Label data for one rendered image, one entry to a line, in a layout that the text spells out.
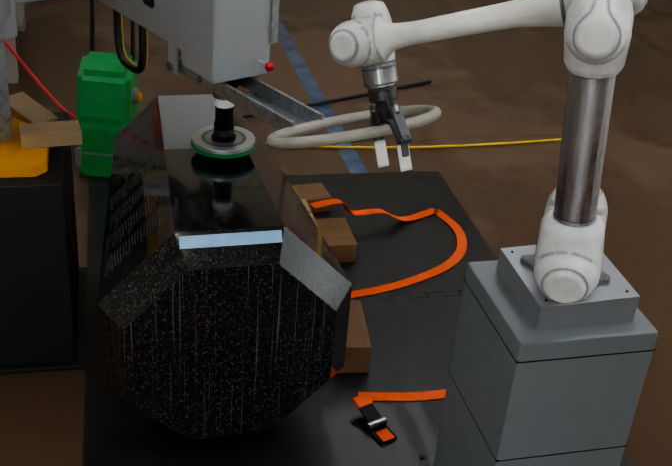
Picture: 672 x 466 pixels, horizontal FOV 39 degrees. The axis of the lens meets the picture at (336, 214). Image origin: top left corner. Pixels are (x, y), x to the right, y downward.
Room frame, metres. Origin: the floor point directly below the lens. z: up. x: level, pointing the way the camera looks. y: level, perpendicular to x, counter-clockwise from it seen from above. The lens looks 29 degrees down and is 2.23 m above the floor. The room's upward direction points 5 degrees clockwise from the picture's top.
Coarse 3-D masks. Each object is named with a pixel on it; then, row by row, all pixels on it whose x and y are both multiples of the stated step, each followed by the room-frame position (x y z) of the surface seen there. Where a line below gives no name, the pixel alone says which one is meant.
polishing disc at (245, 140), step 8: (200, 128) 2.99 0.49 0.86; (208, 128) 3.00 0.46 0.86; (240, 128) 3.02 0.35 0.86; (192, 136) 2.92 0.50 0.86; (200, 136) 2.92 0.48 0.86; (208, 136) 2.93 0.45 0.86; (240, 136) 2.95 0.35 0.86; (248, 136) 2.96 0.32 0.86; (200, 144) 2.86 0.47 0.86; (208, 144) 2.87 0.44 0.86; (216, 144) 2.87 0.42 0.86; (224, 144) 2.88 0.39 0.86; (232, 144) 2.88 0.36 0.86; (240, 144) 2.89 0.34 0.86; (248, 144) 2.89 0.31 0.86; (216, 152) 2.83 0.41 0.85; (224, 152) 2.83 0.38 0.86; (232, 152) 2.84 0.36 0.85; (240, 152) 2.85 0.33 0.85
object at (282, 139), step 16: (368, 112) 2.64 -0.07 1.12; (416, 112) 2.55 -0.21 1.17; (432, 112) 2.35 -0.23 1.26; (288, 128) 2.53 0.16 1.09; (304, 128) 2.57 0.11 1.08; (320, 128) 2.61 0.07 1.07; (368, 128) 2.22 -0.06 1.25; (384, 128) 2.22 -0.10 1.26; (272, 144) 2.31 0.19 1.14; (288, 144) 2.25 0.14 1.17; (304, 144) 2.22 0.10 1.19; (320, 144) 2.21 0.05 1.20
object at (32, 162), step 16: (16, 128) 3.03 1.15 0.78; (0, 144) 2.90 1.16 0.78; (16, 144) 2.91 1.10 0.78; (0, 160) 2.78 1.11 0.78; (16, 160) 2.79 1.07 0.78; (32, 160) 2.80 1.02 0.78; (48, 160) 2.88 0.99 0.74; (0, 176) 2.73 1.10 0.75; (16, 176) 2.74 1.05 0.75; (32, 176) 2.76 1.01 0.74
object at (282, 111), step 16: (240, 80) 2.95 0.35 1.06; (256, 80) 2.88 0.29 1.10; (224, 96) 2.82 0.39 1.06; (240, 96) 2.75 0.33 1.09; (256, 96) 2.85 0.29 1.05; (272, 96) 2.81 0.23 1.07; (288, 96) 2.76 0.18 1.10; (256, 112) 2.68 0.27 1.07; (272, 112) 2.62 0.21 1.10; (288, 112) 2.73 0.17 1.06; (304, 112) 2.68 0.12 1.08
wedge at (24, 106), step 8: (16, 96) 3.21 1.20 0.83; (24, 96) 3.22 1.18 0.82; (16, 104) 3.16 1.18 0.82; (24, 104) 3.17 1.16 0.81; (32, 104) 3.18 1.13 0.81; (16, 112) 3.12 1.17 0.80; (24, 112) 3.12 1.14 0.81; (32, 112) 3.13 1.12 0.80; (40, 112) 3.14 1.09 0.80; (48, 112) 3.15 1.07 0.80; (24, 120) 3.09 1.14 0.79; (32, 120) 3.08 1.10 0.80; (40, 120) 3.09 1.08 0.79; (48, 120) 3.11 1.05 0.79
